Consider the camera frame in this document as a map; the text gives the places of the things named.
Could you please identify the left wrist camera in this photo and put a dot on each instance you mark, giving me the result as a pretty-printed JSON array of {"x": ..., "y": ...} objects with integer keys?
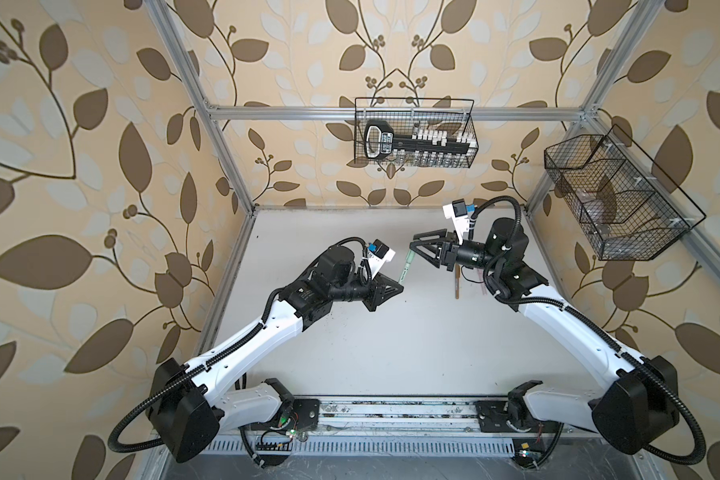
[{"x": 378, "y": 254}]

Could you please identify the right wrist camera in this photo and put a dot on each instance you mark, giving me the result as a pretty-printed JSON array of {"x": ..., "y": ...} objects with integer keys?
[{"x": 460, "y": 213}]

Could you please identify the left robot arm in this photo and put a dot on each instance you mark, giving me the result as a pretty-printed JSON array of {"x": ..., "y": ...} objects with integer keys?
[{"x": 288, "y": 312}]

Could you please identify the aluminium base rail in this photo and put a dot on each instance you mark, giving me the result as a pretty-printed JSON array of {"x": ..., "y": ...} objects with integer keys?
[{"x": 396, "y": 417}]

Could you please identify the aluminium frame post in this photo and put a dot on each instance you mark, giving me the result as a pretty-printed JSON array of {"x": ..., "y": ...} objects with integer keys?
[
  {"x": 618, "y": 25},
  {"x": 160, "y": 15}
]

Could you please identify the black tool with sockets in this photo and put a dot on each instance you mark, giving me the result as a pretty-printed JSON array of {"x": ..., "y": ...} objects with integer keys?
[{"x": 380, "y": 140}]

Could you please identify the black wire basket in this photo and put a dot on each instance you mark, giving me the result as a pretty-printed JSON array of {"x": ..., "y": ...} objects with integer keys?
[
  {"x": 628, "y": 206},
  {"x": 447, "y": 113}
]

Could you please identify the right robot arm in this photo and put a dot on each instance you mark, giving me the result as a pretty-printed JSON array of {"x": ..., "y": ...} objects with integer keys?
[{"x": 635, "y": 399}]

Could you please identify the black wire basket back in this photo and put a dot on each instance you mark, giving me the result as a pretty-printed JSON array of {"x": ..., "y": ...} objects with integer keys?
[{"x": 447, "y": 113}]

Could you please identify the aluminium frame post left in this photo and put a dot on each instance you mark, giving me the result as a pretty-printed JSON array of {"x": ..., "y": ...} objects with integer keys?
[{"x": 160, "y": 15}]

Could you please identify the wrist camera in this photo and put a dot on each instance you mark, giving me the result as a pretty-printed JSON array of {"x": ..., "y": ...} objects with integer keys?
[
  {"x": 460, "y": 213},
  {"x": 378, "y": 254}
]

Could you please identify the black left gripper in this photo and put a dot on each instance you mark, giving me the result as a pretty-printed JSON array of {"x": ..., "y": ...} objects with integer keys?
[{"x": 375, "y": 290}]

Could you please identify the black wire basket right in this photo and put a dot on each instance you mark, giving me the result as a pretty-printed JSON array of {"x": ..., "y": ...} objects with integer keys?
[{"x": 628, "y": 206}]

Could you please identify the green pen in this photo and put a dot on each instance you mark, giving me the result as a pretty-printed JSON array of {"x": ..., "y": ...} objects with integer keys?
[{"x": 410, "y": 256}]

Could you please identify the orange pen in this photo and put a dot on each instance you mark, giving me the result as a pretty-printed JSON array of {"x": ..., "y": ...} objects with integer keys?
[{"x": 457, "y": 280}]

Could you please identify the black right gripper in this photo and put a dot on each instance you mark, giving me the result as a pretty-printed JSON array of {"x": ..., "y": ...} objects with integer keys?
[{"x": 446, "y": 252}]

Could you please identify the aluminium frame post right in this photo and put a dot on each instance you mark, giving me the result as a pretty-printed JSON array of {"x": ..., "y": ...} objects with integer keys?
[{"x": 618, "y": 25}]

